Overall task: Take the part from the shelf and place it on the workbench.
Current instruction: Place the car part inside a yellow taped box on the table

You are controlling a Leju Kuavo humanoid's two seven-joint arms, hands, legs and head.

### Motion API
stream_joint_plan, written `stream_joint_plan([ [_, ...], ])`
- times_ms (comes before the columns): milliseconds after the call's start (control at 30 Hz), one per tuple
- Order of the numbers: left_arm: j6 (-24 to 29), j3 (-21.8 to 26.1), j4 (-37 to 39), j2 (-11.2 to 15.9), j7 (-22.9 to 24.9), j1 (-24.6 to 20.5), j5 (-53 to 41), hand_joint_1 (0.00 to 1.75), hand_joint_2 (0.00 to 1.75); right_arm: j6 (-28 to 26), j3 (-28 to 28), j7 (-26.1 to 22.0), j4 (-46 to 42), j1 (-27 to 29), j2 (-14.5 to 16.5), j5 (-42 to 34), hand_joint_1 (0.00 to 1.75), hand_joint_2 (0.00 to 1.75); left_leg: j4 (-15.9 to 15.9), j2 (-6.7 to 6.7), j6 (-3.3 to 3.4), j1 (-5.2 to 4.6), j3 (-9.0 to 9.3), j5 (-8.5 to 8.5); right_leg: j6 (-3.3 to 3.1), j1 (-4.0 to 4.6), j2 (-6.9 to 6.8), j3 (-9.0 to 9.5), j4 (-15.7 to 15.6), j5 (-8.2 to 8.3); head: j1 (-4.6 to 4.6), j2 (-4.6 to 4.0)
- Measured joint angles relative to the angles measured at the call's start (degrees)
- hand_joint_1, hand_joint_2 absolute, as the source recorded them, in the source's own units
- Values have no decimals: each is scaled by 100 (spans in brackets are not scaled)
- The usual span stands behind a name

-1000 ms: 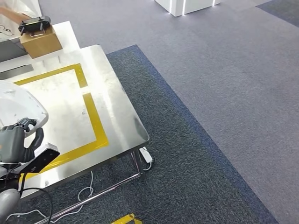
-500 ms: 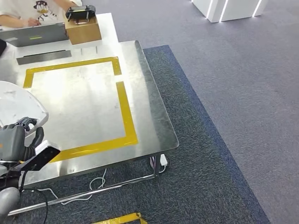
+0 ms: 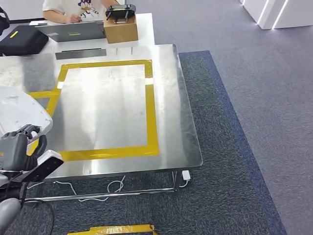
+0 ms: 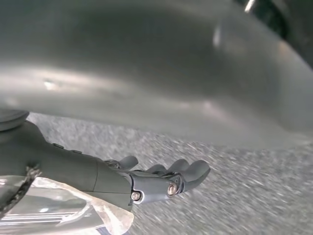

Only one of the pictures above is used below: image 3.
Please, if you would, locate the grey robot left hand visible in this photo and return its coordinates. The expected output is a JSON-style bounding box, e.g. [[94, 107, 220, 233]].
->
[[0, 124, 48, 172]]

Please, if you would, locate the white plastic mirror cover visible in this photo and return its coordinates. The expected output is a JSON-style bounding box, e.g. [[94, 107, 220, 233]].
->
[[0, 86, 53, 143]]

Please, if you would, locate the steel workbench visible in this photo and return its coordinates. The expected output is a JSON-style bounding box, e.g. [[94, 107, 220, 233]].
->
[[0, 44, 204, 203]]

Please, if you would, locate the grey laptop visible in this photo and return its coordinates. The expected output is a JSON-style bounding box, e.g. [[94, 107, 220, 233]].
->
[[35, 20, 106, 43]]

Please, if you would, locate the person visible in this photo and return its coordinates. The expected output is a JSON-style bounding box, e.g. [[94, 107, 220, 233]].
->
[[41, 0, 126, 24]]

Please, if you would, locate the grey metal bar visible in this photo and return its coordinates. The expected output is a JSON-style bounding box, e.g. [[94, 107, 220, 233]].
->
[[54, 47, 107, 61]]

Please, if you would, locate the black remote controller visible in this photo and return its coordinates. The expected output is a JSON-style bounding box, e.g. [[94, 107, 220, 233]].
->
[[105, 4, 137, 24]]

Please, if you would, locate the brown cardboard box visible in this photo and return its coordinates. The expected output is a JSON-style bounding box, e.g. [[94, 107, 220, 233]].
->
[[103, 13, 139, 45]]

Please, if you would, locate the small yellow tape square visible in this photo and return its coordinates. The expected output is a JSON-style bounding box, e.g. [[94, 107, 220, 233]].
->
[[26, 90, 62, 156]]

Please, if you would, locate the black carry case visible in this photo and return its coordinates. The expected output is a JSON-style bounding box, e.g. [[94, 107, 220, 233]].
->
[[0, 25, 50, 56]]

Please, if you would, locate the black office chair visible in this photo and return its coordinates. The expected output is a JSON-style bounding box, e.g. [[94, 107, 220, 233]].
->
[[0, 6, 11, 36]]

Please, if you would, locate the large yellow tape square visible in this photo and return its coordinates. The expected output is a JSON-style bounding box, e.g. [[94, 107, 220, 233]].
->
[[46, 59, 160, 162]]

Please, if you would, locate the yellow floor tape strip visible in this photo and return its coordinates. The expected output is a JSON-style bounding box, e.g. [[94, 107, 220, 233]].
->
[[66, 224, 159, 235]]

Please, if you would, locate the white lit block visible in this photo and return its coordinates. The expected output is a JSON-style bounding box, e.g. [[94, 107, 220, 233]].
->
[[240, 0, 313, 30]]

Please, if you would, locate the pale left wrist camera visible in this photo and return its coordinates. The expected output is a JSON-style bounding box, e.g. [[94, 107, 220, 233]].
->
[[11, 149, 65, 184]]

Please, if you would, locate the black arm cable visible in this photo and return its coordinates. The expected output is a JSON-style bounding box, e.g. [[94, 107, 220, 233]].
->
[[22, 183, 55, 235]]

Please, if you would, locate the white cable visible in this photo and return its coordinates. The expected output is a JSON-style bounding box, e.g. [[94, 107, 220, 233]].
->
[[26, 175, 126, 203]]

